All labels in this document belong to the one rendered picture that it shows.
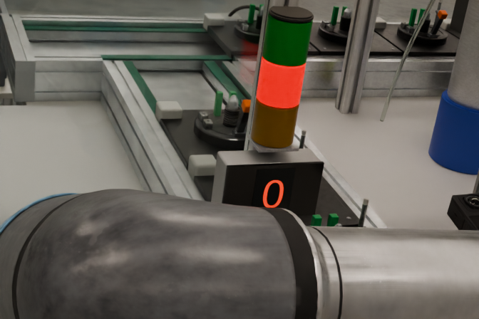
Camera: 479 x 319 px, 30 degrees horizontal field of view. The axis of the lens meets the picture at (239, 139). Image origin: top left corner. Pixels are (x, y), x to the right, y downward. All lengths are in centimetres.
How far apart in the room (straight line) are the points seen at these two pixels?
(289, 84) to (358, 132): 116
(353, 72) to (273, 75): 122
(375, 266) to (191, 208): 11
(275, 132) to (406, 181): 96
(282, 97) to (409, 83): 144
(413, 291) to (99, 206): 19
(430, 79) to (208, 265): 201
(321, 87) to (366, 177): 45
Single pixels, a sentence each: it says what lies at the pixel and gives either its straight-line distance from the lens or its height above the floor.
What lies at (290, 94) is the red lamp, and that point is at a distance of 100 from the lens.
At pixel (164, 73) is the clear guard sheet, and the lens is 100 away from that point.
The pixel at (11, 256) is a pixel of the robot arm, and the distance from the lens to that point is 55.
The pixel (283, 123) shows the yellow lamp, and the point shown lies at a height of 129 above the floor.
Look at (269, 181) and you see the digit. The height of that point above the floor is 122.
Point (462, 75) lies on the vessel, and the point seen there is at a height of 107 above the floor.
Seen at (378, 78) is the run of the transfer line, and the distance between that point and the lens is 237.
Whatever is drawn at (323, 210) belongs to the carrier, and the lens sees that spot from 153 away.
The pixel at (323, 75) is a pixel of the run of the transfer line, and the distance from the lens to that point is 229.
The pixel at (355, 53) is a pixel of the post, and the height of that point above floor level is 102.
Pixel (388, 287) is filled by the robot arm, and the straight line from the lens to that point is 52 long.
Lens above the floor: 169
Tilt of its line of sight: 24 degrees down
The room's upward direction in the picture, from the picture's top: 8 degrees clockwise
